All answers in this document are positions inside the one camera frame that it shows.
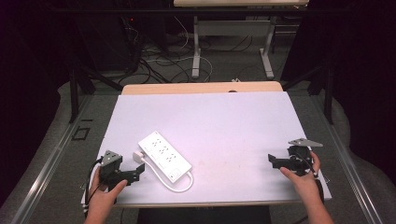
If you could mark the white desk with metal legs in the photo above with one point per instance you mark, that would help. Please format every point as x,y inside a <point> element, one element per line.
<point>196,46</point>

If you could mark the black computer tower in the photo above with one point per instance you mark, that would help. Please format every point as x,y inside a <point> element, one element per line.
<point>106,43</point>

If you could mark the white power strip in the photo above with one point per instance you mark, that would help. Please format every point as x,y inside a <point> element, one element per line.
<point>165,155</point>

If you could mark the white plug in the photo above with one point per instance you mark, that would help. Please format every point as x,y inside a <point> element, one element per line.
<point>138,156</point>

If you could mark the person's left hand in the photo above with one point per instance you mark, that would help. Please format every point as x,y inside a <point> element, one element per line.
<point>101,199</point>

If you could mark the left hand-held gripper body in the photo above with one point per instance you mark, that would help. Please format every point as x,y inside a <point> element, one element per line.
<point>109,169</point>

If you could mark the aluminium floor rail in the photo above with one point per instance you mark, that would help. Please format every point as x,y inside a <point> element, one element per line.
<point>351,169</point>
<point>46,169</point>

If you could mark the black square floor socket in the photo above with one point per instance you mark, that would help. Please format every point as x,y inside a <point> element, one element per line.
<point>81,133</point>

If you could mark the wooden table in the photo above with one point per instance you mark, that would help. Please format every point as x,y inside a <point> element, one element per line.
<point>186,88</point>

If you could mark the person's right hand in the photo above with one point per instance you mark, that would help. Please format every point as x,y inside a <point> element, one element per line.
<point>306,186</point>

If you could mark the white table cover board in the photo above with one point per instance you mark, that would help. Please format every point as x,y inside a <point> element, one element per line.
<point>218,124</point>

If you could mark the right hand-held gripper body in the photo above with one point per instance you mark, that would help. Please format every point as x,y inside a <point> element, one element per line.
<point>299,161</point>

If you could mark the black horizontal bar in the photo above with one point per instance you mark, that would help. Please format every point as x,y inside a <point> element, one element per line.
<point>124,11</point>

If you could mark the black metal stand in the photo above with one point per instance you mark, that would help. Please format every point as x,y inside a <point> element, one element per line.
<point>73,93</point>
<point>328,93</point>

